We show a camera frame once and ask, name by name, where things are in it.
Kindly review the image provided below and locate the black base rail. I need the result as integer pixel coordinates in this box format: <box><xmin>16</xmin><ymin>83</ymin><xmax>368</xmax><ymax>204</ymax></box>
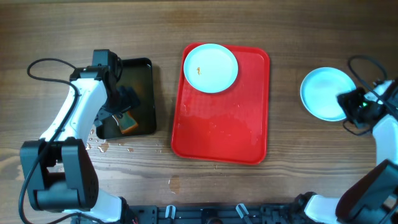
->
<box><xmin>130</xmin><ymin>203</ymin><xmax>309</xmax><ymax>224</ymax></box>

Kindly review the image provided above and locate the black tray with water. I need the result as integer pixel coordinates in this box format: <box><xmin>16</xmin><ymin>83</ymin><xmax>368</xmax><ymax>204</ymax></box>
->
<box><xmin>96</xmin><ymin>58</ymin><xmax>157</xmax><ymax>139</ymax></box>

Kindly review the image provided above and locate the red plastic serving tray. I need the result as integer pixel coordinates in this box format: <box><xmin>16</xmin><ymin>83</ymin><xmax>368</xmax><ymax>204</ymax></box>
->
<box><xmin>171</xmin><ymin>45</ymin><xmax>271</xmax><ymax>165</ymax></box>

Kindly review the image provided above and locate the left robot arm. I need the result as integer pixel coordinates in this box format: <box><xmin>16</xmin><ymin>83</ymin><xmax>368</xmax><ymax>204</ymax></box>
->
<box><xmin>18</xmin><ymin>49</ymin><xmax>140</xmax><ymax>223</ymax></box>

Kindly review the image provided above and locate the light blue plate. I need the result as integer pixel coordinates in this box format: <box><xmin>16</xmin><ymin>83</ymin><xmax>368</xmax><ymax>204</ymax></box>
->
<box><xmin>183</xmin><ymin>44</ymin><xmax>239</xmax><ymax>93</ymax></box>
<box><xmin>300</xmin><ymin>67</ymin><xmax>356</xmax><ymax>122</ymax></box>

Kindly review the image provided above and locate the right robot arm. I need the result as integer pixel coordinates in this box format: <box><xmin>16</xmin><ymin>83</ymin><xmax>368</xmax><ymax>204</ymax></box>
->
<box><xmin>290</xmin><ymin>80</ymin><xmax>397</xmax><ymax>223</ymax></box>

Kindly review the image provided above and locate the green and orange sponge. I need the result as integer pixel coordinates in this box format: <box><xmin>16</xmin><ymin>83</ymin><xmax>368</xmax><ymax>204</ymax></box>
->
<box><xmin>113</xmin><ymin>111</ymin><xmax>139</xmax><ymax>134</ymax></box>

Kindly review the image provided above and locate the left black cable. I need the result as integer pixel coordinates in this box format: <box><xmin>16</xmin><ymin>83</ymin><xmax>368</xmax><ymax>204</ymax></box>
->
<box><xmin>17</xmin><ymin>57</ymin><xmax>82</xmax><ymax>224</ymax></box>

